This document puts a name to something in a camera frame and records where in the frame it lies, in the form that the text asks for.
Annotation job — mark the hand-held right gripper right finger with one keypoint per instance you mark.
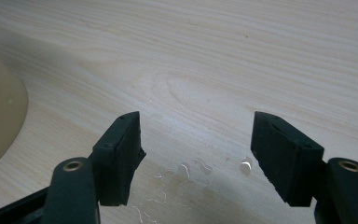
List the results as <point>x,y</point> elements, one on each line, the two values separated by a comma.
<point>286,158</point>

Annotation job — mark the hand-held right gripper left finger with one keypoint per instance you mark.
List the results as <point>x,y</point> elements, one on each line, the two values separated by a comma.
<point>118,161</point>

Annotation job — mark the clear liquid spill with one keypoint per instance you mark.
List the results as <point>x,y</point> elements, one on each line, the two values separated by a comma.
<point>186,186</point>

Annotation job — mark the beige drain basket basin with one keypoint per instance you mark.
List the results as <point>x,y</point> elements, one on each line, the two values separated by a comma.
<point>0,118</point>

